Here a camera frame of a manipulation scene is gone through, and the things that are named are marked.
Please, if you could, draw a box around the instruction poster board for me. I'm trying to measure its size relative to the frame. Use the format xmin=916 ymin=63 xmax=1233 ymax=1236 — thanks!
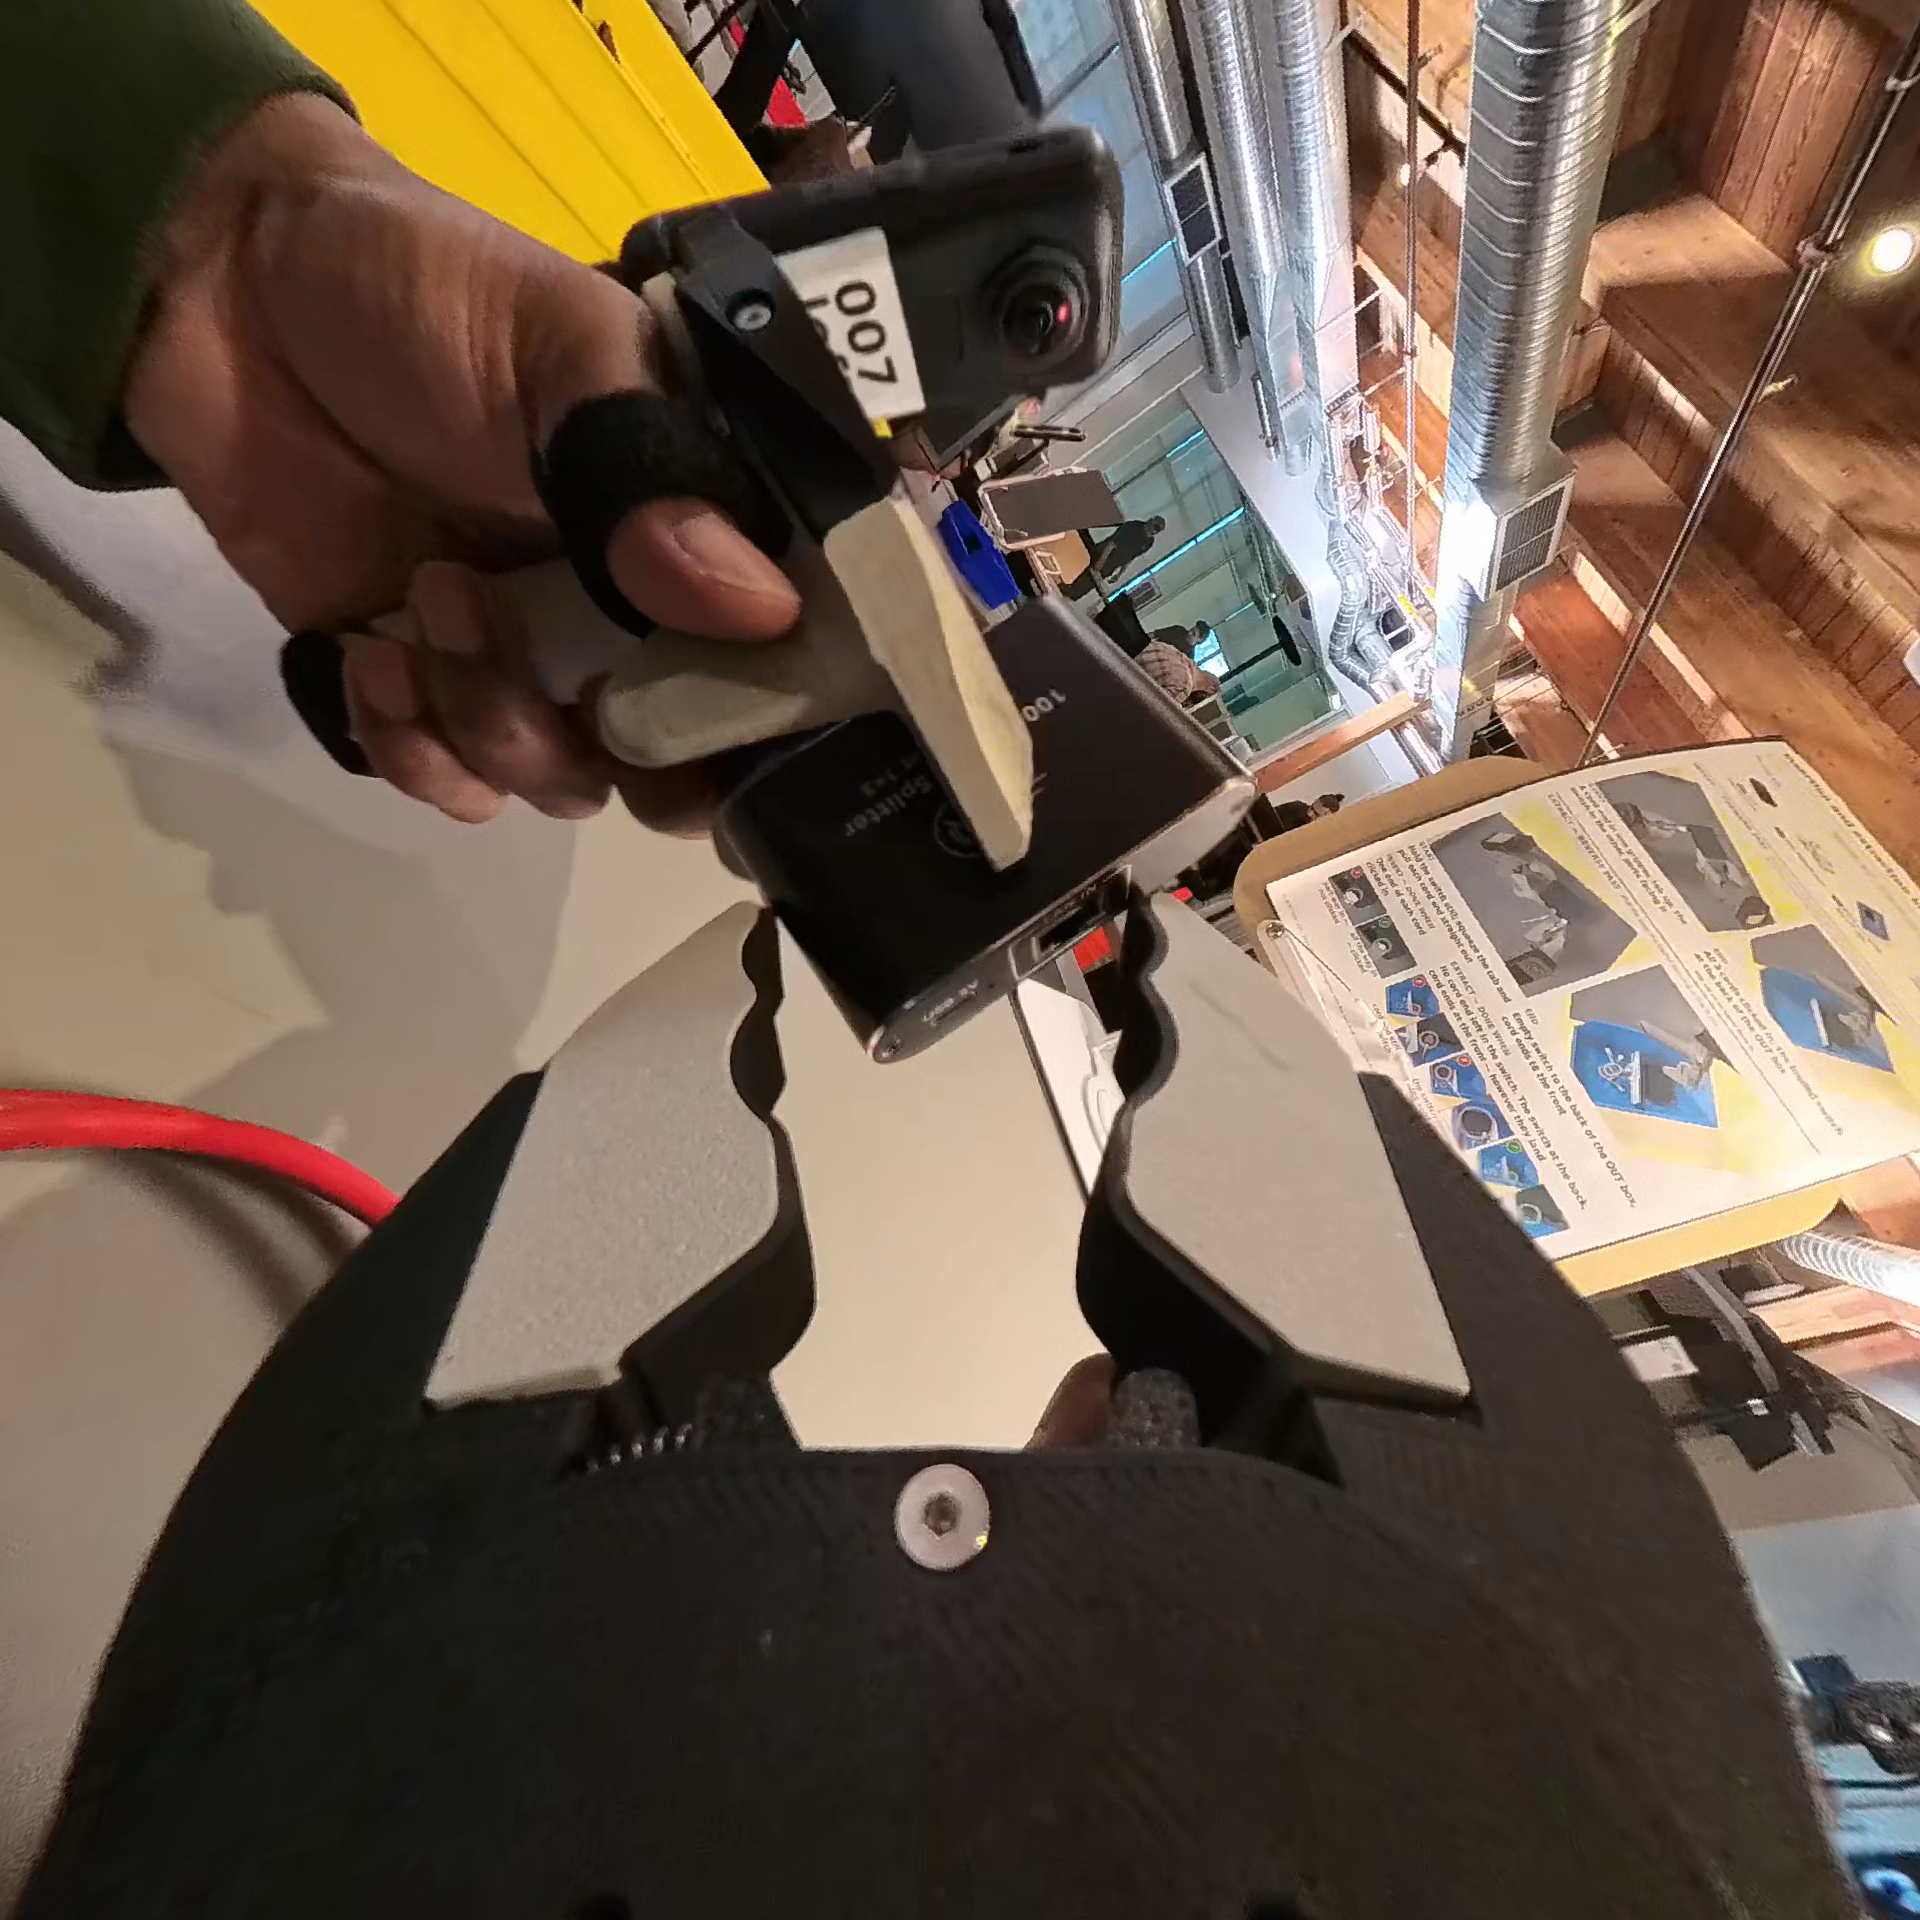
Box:
xmin=1233 ymin=735 xmax=1920 ymax=1301

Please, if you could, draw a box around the person's right hand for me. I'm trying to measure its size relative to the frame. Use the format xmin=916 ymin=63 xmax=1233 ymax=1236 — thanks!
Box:
xmin=1026 ymin=1351 xmax=1123 ymax=1453

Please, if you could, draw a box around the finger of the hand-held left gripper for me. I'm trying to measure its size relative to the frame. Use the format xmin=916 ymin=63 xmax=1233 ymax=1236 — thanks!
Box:
xmin=597 ymin=600 xmax=902 ymax=773
xmin=822 ymin=493 xmax=1042 ymax=877

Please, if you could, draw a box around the black metal pole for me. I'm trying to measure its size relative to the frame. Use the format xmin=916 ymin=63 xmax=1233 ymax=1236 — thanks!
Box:
xmin=1583 ymin=22 xmax=1920 ymax=768

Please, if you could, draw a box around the printed instruction sheet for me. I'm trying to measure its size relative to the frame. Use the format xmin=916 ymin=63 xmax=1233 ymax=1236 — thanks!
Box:
xmin=1266 ymin=745 xmax=1920 ymax=1240

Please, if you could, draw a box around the white sheet stand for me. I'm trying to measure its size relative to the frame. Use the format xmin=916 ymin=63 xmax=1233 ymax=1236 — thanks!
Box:
xmin=1013 ymin=900 xmax=1442 ymax=1202

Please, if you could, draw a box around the silver ventilation duct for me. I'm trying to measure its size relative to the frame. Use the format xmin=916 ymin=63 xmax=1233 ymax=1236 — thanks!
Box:
xmin=1117 ymin=0 xmax=1361 ymax=453
xmin=1792 ymin=1222 xmax=1920 ymax=1308
xmin=1432 ymin=0 xmax=1639 ymax=760

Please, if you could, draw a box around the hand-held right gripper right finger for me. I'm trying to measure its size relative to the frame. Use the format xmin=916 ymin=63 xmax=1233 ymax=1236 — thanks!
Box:
xmin=1074 ymin=893 xmax=1477 ymax=1420

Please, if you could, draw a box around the red ethernet cable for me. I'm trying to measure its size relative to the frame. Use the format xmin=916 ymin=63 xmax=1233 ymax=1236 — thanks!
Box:
xmin=0 ymin=1090 xmax=404 ymax=1225

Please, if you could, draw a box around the black ethernet port box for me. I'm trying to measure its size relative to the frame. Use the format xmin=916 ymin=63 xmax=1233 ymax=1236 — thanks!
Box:
xmin=717 ymin=596 xmax=1261 ymax=1065

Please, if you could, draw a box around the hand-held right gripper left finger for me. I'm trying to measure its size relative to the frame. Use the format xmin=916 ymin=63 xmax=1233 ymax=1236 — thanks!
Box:
xmin=424 ymin=900 xmax=822 ymax=1420

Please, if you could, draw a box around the blue plastic bin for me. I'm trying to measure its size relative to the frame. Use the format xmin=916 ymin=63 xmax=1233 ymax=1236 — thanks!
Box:
xmin=936 ymin=502 xmax=1026 ymax=619

